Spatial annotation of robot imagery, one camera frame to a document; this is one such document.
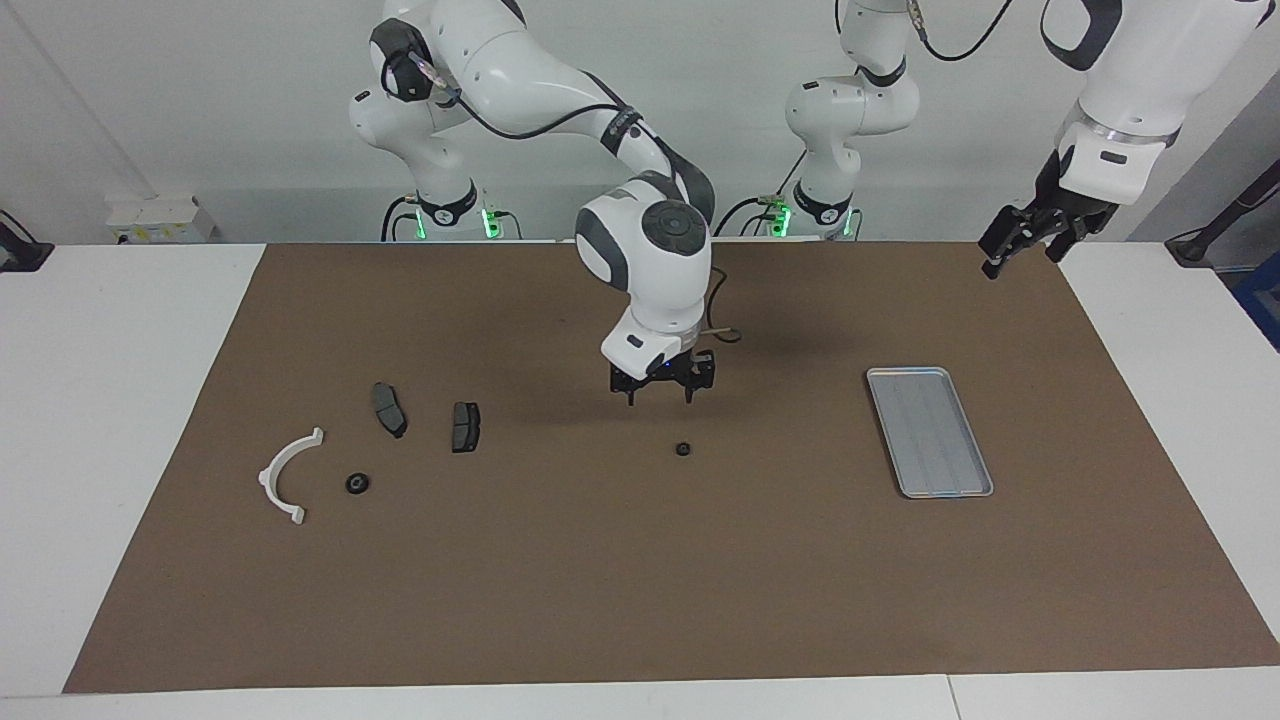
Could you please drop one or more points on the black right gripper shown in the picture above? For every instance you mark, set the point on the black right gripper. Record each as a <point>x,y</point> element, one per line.
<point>665,375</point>

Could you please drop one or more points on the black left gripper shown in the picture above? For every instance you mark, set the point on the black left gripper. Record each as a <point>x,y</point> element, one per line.
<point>1045,215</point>

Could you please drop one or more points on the large black bearing gear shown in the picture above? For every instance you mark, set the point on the large black bearing gear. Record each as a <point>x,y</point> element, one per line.
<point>357,484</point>

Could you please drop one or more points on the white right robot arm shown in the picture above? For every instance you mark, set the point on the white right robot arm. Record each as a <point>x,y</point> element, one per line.
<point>650,270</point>

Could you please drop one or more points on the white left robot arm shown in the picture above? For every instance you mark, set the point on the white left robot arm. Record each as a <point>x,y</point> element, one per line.
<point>850,110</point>

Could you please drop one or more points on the silver metal tray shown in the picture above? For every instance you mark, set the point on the silver metal tray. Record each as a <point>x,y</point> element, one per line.
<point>930,435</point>

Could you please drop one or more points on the brown table mat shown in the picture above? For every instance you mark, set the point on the brown table mat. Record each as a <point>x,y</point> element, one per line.
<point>640,580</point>

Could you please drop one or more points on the rectangular dark brake pad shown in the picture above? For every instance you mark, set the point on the rectangular dark brake pad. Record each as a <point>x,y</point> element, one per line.
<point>466,427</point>

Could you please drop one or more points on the blue crate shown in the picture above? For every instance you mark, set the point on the blue crate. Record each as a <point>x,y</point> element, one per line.
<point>1265,300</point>

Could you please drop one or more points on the curved dark brake pad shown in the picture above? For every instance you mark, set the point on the curved dark brake pad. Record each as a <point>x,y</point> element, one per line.
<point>389,410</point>

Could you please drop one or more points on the white socket box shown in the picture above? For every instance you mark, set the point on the white socket box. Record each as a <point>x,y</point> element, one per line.
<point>160,215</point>

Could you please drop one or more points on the white semicircular plastic bracket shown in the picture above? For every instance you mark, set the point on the white semicircular plastic bracket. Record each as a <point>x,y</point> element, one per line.
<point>266,480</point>

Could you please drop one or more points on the black clamp mount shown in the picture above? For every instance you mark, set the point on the black clamp mount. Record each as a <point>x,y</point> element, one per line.
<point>20,255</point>

